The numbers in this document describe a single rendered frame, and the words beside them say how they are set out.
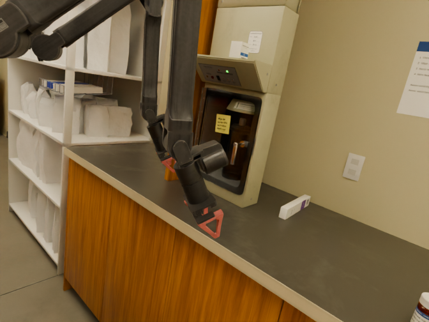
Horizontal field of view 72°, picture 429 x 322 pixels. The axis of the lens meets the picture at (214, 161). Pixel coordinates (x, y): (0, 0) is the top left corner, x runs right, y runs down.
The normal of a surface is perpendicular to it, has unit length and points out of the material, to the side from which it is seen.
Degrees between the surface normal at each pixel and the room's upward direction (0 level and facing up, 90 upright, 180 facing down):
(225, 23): 90
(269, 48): 90
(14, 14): 90
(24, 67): 90
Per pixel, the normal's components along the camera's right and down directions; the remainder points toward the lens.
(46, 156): 0.42, 0.20
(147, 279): -0.66, 0.08
